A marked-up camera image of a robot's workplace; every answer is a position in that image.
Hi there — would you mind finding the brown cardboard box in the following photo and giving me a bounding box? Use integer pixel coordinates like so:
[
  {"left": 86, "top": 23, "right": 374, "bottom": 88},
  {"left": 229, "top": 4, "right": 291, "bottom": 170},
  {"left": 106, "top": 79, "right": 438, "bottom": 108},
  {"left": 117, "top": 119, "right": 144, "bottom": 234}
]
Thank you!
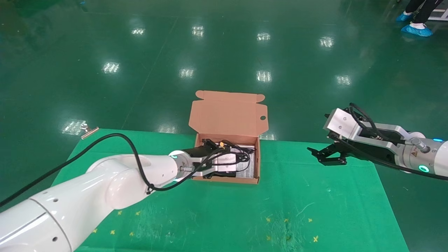
[{"left": 188, "top": 90, "right": 270, "bottom": 185}]

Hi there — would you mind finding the black power adapter with cable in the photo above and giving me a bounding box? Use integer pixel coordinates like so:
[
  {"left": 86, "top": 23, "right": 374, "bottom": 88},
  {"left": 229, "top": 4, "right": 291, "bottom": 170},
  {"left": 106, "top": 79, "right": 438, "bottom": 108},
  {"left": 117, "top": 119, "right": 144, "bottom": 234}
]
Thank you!
[{"left": 213, "top": 145, "right": 256, "bottom": 179}]

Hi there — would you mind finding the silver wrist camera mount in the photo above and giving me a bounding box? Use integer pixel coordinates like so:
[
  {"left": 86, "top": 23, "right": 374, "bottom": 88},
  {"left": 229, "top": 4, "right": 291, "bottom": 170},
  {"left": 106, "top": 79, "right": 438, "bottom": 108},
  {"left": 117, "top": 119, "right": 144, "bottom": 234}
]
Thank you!
[
  {"left": 323, "top": 107, "right": 410, "bottom": 149},
  {"left": 191, "top": 153, "right": 242, "bottom": 177}
]

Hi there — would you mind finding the metal binder clip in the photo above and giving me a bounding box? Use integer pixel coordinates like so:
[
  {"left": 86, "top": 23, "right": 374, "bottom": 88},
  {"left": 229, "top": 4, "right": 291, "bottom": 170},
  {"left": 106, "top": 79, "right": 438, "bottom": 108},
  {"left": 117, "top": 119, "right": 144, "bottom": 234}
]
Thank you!
[{"left": 80, "top": 122, "right": 100, "bottom": 140}]

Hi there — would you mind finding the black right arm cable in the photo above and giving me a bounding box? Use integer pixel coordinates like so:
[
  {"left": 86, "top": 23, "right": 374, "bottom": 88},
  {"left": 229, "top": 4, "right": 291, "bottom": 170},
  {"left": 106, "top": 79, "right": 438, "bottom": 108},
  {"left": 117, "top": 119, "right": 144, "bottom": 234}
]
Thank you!
[{"left": 334, "top": 102, "right": 448, "bottom": 181}]

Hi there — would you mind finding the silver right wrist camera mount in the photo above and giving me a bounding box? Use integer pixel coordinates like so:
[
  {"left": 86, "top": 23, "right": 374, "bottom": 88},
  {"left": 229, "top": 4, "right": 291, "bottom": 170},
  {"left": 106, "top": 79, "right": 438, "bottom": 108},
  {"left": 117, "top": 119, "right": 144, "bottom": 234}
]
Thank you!
[{"left": 323, "top": 107, "right": 410, "bottom": 149}]

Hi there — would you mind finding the black data cable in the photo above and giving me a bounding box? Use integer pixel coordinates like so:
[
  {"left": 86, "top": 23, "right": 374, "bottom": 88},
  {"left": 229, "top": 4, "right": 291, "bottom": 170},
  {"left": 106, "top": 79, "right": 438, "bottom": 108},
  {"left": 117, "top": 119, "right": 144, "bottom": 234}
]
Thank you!
[{"left": 219, "top": 140, "right": 256, "bottom": 172}]

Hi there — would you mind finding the person in black trousers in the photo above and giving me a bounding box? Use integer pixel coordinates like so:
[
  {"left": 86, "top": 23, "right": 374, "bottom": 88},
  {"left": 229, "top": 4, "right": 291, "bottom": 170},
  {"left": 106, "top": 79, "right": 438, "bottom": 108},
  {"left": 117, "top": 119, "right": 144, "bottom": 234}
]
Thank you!
[{"left": 395, "top": 0, "right": 443, "bottom": 38}]

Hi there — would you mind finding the green table cloth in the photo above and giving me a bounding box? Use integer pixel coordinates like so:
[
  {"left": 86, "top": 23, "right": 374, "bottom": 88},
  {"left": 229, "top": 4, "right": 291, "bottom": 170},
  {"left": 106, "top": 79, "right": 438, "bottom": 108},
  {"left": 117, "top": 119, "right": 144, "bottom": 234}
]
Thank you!
[{"left": 51, "top": 128, "right": 410, "bottom": 252}]

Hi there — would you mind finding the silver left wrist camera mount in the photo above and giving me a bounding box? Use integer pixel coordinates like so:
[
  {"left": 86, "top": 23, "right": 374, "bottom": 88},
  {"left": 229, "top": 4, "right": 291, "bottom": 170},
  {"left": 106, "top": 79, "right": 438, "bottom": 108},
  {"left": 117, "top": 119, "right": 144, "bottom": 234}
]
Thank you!
[{"left": 191, "top": 153, "right": 242, "bottom": 177}]

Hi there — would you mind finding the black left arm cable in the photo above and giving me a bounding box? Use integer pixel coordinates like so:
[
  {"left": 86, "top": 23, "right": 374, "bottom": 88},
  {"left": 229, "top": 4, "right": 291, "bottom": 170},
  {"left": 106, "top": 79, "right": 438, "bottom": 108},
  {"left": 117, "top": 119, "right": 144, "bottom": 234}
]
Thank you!
[{"left": 0, "top": 133, "right": 225, "bottom": 207}]

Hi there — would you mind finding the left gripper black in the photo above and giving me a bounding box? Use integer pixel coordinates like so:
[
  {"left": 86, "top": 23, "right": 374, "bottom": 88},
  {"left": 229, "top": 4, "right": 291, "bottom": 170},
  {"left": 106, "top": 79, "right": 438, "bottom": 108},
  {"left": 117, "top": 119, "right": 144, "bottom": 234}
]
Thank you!
[{"left": 180, "top": 139, "right": 239, "bottom": 180}]

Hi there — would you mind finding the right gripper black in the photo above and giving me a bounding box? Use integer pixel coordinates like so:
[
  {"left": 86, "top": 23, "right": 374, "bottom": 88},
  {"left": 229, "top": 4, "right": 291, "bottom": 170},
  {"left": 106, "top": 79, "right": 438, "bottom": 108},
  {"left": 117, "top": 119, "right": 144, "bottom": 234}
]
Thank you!
[{"left": 307, "top": 139, "right": 398, "bottom": 166}]

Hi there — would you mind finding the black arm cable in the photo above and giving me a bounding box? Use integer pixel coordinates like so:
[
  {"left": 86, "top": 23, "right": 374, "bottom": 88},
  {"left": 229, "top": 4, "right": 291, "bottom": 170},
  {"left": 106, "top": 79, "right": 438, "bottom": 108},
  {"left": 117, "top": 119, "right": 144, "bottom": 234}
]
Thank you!
[
  {"left": 334, "top": 102, "right": 448, "bottom": 181},
  {"left": 0, "top": 133, "right": 225, "bottom": 207}
]

